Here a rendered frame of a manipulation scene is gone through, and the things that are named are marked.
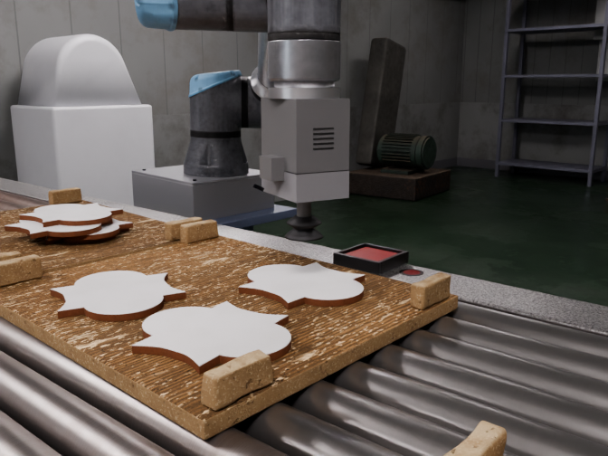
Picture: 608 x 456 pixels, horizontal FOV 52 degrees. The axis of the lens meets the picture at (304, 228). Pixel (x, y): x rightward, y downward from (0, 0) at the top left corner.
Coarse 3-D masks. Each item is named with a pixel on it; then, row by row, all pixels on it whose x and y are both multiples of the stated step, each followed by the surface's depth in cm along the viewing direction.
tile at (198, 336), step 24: (168, 312) 60; (192, 312) 60; (216, 312) 60; (240, 312) 60; (144, 336) 56; (168, 336) 54; (192, 336) 54; (216, 336) 54; (240, 336) 54; (264, 336) 54; (288, 336) 54; (192, 360) 50; (216, 360) 50
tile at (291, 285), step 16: (256, 272) 72; (272, 272) 72; (288, 272) 72; (304, 272) 72; (320, 272) 72; (336, 272) 72; (240, 288) 67; (256, 288) 67; (272, 288) 67; (288, 288) 67; (304, 288) 67; (320, 288) 67; (336, 288) 67; (352, 288) 67; (288, 304) 63; (320, 304) 64; (336, 304) 64
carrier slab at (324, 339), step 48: (0, 288) 69; (48, 288) 69; (192, 288) 69; (384, 288) 69; (48, 336) 57; (96, 336) 56; (336, 336) 56; (384, 336) 57; (144, 384) 47; (192, 384) 47; (288, 384) 48; (192, 432) 43
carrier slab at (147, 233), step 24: (0, 216) 107; (120, 216) 107; (144, 216) 107; (0, 240) 91; (24, 240) 91; (120, 240) 91; (144, 240) 91; (168, 240) 91; (48, 264) 78; (72, 264) 79
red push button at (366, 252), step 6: (348, 252) 86; (354, 252) 86; (360, 252) 86; (366, 252) 86; (372, 252) 86; (378, 252) 86; (384, 252) 86; (390, 252) 86; (366, 258) 84; (372, 258) 84; (378, 258) 84; (384, 258) 84
